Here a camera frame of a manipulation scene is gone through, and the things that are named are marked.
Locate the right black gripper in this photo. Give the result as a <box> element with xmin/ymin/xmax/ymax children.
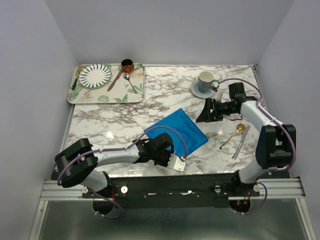
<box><xmin>196</xmin><ymin>97</ymin><xmax>237</xmax><ymax>123</ymax></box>

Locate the blue satin napkin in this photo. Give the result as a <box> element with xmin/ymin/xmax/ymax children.
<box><xmin>144</xmin><ymin>108</ymin><xmax>209</xmax><ymax>157</ymax></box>

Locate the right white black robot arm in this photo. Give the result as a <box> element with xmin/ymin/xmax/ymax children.
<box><xmin>196</xmin><ymin>82</ymin><xmax>296</xmax><ymax>196</ymax></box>

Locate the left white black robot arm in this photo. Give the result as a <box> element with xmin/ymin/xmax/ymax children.
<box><xmin>54</xmin><ymin>132</ymin><xmax>177</xmax><ymax>198</ymax></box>

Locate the grey blue saucer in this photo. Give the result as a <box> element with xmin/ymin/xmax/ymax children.
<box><xmin>190</xmin><ymin>80</ymin><xmax>216</xmax><ymax>99</ymax></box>

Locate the grey blue mug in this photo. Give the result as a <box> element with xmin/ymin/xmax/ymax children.
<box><xmin>197</xmin><ymin>71</ymin><xmax>219</xmax><ymax>93</ymax></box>

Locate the gold spoon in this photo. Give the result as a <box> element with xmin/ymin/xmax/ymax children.
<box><xmin>219</xmin><ymin>123</ymin><xmax>246</xmax><ymax>150</ymax></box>

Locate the silver utensil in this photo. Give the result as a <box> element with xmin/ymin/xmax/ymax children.
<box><xmin>231</xmin><ymin>125</ymin><xmax>251</xmax><ymax>160</ymax></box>

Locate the silver spoon on tray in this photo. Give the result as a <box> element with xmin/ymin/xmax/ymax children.
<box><xmin>123</xmin><ymin>72</ymin><xmax>138</xmax><ymax>94</ymax></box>

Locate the brown ceramic pot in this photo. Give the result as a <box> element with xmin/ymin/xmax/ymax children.
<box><xmin>121</xmin><ymin>59</ymin><xmax>135</xmax><ymax>74</ymax></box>

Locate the floral serving tray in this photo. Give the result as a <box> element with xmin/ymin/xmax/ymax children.
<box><xmin>67</xmin><ymin>63</ymin><xmax>145</xmax><ymax>105</ymax></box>

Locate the striped white blue plate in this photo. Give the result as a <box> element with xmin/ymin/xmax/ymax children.
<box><xmin>77</xmin><ymin>63</ymin><xmax>112</xmax><ymax>89</ymax></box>

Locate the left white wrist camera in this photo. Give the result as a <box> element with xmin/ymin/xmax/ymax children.
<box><xmin>167</xmin><ymin>154</ymin><xmax>186</xmax><ymax>172</ymax></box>

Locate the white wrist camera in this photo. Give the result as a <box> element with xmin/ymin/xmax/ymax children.
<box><xmin>211</xmin><ymin>85</ymin><xmax>223</xmax><ymax>102</ymax></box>
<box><xmin>167</xmin><ymin>154</ymin><xmax>186</xmax><ymax>172</ymax></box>

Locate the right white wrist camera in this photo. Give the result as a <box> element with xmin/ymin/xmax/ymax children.
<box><xmin>211</xmin><ymin>85</ymin><xmax>223</xmax><ymax>102</ymax></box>

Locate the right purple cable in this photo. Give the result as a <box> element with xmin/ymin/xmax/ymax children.
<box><xmin>212</xmin><ymin>78</ymin><xmax>297</xmax><ymax>216</ymax></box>

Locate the wooden handled knife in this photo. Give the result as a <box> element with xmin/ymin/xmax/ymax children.
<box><xmin>107</xmin><ymin>69</ymin><xmax>123</xmax><ymax>92</ymax></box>

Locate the aluminium frame rail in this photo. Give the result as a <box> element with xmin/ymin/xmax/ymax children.
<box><xmin>39</xmin><ymin>176</ymin><xmax>307</xmax><ymax>201</ymax></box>

